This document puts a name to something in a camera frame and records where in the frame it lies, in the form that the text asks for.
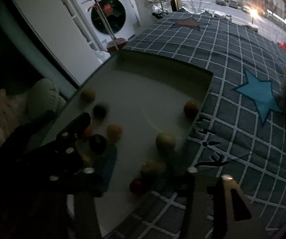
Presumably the green-brown kiwi fruit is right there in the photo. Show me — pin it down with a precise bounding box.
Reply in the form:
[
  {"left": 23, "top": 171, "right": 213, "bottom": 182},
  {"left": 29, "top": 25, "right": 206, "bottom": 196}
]
[{"left": 155, "top": 132, "right": 176, "bottom": 153}]

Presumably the large orange fruit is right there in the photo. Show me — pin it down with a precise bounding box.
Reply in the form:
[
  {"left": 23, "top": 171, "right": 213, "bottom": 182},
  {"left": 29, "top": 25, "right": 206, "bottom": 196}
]
[{"left": 107, "top": 124, "right": 123, "bottom": 144}]

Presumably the dark plum fruit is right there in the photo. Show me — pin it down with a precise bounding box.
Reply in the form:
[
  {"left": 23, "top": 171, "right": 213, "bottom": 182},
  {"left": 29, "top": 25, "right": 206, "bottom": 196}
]
[{"left": 92, "top": 102, "right": 109, "bottom": 123}]

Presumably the yellow-green small fruit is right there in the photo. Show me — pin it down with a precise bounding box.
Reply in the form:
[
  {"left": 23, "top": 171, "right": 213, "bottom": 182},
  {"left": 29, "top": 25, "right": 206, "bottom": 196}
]
[{"left": 80, "top": 87, "right": 96, "bottom": 107}]

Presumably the grey sofa cushion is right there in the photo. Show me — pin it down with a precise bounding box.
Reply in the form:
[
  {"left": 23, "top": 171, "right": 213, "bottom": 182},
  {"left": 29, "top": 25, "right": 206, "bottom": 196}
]
[{"left": 24, "top": 78, "right": 66, "bottom": 118}]

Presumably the checkered dark blue tablecloth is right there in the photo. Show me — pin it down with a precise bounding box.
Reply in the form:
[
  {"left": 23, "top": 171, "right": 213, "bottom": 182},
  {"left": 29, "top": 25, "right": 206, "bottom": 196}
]
[{"left": 108, "top": 12, "right": 286, "bottom": 238}]

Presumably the white shallow tray box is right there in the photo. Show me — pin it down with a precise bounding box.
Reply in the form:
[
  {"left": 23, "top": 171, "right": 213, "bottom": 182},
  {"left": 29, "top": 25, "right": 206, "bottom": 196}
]
[{"left": 43, "top": 49, "right": 213, "bottom": 238}]

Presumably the red broom with pole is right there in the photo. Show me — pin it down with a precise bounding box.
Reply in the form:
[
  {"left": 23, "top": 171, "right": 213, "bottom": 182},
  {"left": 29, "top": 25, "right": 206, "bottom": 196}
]
[{"left": 88, "top": 0, "right": 128, "bottom": 53}]

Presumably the lower white washing machine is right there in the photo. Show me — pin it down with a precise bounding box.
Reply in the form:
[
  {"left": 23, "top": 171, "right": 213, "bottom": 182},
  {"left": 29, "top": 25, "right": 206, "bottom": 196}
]
[{"left": 75, "top": 0, "right": 135, "bottom": 50}]

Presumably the white cabinet panel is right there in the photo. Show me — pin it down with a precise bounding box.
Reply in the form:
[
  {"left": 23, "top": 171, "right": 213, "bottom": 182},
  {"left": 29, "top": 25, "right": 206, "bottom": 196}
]
[{"left": 14, "top": 0, "right": 100, "bottom": 85}]

